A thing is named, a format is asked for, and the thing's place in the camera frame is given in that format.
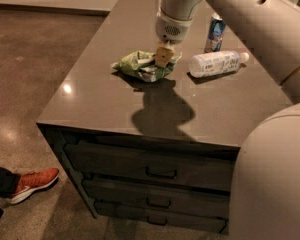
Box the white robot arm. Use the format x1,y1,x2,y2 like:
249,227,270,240
156,0,300,240

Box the black trouser leg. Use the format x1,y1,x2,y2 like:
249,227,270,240
0,167,20,198

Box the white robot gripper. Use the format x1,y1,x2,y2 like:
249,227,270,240
155,10,192,67

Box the grey drawer cabinet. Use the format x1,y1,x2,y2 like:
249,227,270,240
36,0,294,235

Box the blue energy drink can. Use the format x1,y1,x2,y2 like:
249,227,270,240
204,13,226,53

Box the grey drawer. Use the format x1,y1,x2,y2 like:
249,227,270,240
82,179,229,219
94,202,228,235
64,143,233,192

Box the orange sneaker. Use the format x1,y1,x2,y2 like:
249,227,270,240
7,168,59,204

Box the clear plastic water bottle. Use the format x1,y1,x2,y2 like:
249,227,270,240
189,51,250,78

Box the top left grey drawer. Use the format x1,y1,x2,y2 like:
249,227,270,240
64,143,233,192

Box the bottom left grey drawer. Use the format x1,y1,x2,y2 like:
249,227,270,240
94,202,228,235

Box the middle left grey drawer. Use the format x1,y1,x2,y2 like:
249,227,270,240
82,179,229,219

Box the green jalapeno chip bag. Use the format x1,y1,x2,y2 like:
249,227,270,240
111,51,180,83

